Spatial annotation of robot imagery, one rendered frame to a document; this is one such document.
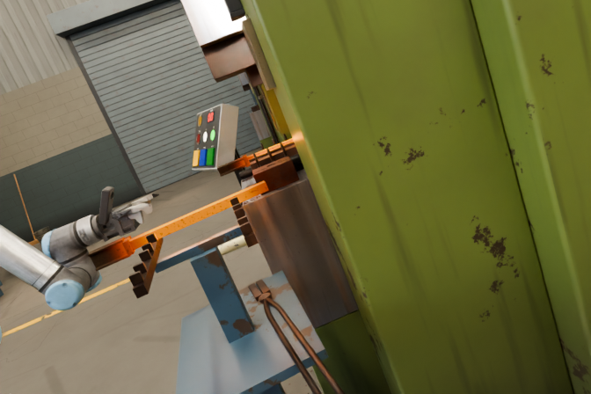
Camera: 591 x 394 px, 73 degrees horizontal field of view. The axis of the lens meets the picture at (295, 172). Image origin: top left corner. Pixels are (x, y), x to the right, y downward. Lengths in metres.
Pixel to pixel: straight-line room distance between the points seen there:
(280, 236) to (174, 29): 8.48
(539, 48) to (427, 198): 0.37
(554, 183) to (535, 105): 0.17
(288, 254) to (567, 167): 0.72
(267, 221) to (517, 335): 0.71
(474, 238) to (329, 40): 0.57
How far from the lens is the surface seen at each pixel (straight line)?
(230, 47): 1.26
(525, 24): 0.94
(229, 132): 1.75
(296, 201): 1.16
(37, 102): 9.98
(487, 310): 1.15
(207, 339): 1.04
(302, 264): 1.22
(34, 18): 10.11
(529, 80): 0.94
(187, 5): 1.24
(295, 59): 0.86
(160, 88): 9.36
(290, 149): 1.27
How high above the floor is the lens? 1.19
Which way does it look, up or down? 12 degrees down
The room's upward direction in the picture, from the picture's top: 21 degrees counter-clockwise
